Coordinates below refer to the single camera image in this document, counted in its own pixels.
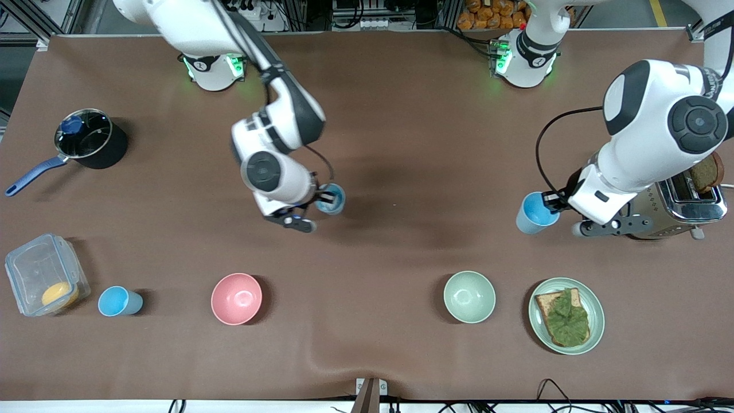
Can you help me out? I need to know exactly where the blue plastic cup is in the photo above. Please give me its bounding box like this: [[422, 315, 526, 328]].
[[97, 286, 144, 317], [316, 183, 347, 216], [516, 192, 561, 235]]

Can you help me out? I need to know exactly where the brown bread slice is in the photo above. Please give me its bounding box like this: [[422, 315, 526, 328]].
[[534, 288, 591, 348]]

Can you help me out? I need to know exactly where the brown table cover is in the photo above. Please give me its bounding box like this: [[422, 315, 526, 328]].
[[0, 29, 734, 402]]

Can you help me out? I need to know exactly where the beige chrome toaster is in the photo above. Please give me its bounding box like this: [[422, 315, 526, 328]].
[[628, 169, 728, 240]]

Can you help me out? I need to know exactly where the green lettuce leaf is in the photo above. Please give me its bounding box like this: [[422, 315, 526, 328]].
[[544, 289, 591, 347]]

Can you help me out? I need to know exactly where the pale green plate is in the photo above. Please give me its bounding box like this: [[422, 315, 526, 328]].
[[528, 278, 606, 356]]

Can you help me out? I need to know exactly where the pale green bowl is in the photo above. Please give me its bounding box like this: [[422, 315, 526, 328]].
[[443, 271, 497, 324]]

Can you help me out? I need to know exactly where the pink bowl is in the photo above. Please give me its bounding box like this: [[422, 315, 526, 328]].
[[210, 272, 263, 326]]

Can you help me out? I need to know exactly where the toasted bread slice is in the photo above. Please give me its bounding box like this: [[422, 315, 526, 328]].
[[688, 151, 725, 194]]

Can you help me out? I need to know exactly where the large white power strip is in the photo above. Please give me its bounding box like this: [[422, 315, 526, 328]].
[[229, 0, 288, 33]]

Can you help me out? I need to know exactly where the bag of orange buns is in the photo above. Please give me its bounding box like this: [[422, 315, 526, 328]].
[[456, 0, 529, 31]]

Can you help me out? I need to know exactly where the round yellow food piece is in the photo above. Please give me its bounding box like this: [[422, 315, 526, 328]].
[[41, 281, 80, 308]]

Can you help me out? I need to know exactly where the clear plastic storage container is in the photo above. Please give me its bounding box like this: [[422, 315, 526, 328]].
[[5, 232, 92, 318]]

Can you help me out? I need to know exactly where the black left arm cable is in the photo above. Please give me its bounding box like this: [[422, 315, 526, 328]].
[[535, 106, 606, 199]]

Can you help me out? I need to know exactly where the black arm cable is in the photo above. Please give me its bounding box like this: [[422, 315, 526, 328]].
[[535, 106, 606, 199], [211, 0, 337, 185]]

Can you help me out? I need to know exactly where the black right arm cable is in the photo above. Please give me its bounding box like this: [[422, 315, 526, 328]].
[[211, 0, 337, 185]]

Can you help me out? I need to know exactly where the black looped floor cable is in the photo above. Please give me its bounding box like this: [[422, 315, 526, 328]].
[[536, 378, 575, 413]]

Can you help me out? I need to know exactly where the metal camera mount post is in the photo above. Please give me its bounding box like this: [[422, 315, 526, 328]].
[[351, 377, 388, 413]]

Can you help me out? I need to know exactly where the black pot blue handle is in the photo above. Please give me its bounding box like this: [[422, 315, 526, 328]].
[[5, 108, 129, 197]]

